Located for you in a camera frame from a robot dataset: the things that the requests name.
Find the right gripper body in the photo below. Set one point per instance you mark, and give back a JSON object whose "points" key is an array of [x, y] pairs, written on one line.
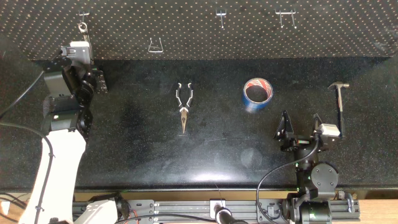
{"points": [[292, 144]]}

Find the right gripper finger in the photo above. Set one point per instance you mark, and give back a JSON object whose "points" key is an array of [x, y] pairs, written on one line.
{"points": [[317, 122], [284, 129]]}

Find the hammer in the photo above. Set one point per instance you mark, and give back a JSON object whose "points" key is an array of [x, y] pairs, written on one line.
{"points": [[340, 105]]}

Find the roll of blue tape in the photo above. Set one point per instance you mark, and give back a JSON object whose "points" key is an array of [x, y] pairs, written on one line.
{"points": [[248, 101]]}

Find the black and white pliers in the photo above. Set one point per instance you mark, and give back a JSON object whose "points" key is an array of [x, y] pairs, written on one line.
{"points": [[184, 118]]}

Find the wrench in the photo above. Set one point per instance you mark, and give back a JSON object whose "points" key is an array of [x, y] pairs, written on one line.
{"points": [[82, 27]]}

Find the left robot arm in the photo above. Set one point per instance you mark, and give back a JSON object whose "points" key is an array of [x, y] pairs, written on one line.
{"points": [[62, 161]]}

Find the black pegboard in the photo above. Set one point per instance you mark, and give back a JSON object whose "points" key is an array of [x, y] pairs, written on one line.
{"points": [[199, 34]]}

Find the metal hook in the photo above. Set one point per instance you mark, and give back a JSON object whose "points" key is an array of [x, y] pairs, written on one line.
{"points": [[286, 12], [155, 50], [83, 13], [221, 14]]}

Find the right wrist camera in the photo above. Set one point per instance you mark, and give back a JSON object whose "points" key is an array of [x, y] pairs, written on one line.
{"points": [[329, 132]]}

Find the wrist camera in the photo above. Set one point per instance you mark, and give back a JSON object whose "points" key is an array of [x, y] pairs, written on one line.
{"points": [[329, 132], [81, 51]]}

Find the mounting rail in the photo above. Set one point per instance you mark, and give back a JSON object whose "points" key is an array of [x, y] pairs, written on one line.
{"points": [[186, 208]]}

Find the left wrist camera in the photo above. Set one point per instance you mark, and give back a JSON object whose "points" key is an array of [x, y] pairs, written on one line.
{"points": [[81, 51]]}

